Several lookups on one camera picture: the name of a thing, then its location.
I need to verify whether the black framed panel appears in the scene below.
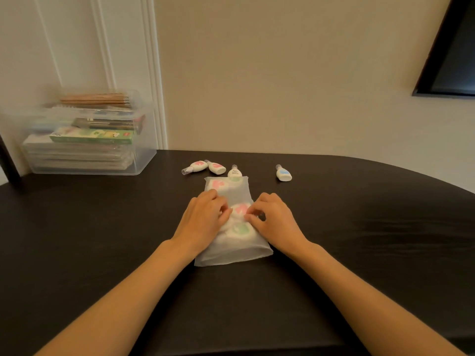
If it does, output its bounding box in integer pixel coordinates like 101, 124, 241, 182
0, 133, 23, 188

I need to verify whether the clear plastic storage bin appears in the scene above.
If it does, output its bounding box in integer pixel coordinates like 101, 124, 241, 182
5, 89, 158, 177

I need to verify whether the person's right forearm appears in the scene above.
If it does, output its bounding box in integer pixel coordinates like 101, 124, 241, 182
291, 242, 467, 356

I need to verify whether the person's right hand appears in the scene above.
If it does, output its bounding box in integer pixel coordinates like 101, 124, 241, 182
243, 192, 311, 258

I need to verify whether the translucent plastic sheet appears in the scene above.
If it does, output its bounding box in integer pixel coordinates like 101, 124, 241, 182
194, 176, 274, 267

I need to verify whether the green pencil box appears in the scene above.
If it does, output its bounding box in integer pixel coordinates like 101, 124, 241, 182
49, 128, 134, 145

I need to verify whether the bundle of wooden pencils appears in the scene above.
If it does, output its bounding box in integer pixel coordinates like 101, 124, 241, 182
60, 93, 131, 109

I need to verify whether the person's left hand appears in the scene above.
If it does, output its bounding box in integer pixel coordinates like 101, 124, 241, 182
170, 188, 234, 258

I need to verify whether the person's left forearm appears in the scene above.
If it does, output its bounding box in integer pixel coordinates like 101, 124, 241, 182
35, 240, 190, 356

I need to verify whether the black wall television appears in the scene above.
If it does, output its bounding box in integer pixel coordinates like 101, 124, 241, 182
412, 0, 475, 97

